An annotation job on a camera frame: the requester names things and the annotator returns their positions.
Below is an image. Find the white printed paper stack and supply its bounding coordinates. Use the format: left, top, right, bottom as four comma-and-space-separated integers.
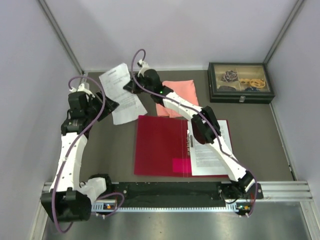
187, 121, 228, 177

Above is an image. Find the red plastic folder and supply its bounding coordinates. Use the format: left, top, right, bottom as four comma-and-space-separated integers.
133, 114, 233, 179

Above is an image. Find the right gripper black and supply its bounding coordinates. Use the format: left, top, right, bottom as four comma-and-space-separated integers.
122, 73, 154, 96

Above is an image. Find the white paper sheet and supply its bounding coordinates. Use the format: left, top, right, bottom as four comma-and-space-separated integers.
99, 63, 148, 125

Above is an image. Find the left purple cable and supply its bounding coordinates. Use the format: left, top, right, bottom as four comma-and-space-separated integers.
51, 76, 125, 234

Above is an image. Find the grey slotted cable duct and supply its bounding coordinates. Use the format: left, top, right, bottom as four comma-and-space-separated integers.
91, 201, 251, 214

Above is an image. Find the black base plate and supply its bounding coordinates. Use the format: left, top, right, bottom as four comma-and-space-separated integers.
106, 182, 255, 207

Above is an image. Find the aluminium frame rail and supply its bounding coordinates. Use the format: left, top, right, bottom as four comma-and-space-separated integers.
40, 176, 311, 205

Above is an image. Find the pink folded cloth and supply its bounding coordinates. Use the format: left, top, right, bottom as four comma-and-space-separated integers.
154, 79, 200, 118

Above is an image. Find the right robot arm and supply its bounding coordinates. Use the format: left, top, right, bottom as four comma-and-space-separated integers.
123, 59, 258, 199

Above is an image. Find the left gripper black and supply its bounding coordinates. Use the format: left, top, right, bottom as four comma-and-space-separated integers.
84, 90, 119, 121

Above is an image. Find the metal folder clip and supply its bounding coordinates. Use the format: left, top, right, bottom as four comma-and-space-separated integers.
187, 129, 194, 149

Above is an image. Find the black glass-lid jewelry box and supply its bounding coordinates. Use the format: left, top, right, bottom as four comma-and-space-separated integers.
207, 62, 275, 104

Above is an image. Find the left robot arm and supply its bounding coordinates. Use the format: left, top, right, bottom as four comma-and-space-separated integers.
40, 82, 119, 223

